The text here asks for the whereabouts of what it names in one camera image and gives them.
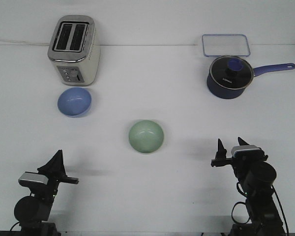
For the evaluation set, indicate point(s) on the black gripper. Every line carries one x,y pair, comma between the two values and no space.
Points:
47,191
240,165

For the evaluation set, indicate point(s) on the blue bowl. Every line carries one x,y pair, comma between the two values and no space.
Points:
74,102

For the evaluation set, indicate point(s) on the green bowl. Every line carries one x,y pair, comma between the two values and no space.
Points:
146,136

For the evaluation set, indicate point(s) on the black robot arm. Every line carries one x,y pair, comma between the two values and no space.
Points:
33,211
255,178

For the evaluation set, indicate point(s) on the glass pot lid blue knob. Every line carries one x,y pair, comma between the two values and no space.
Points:
231,72

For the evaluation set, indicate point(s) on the clear blue-rimmed container lid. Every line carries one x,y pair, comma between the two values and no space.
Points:
216,45

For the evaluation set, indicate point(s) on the silver two-slot toaster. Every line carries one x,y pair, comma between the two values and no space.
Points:
74,50

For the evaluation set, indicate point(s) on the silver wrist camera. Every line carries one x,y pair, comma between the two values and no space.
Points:
239,151
29,178

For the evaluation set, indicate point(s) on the blue saucepan with handle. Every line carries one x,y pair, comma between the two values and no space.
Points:
226,93

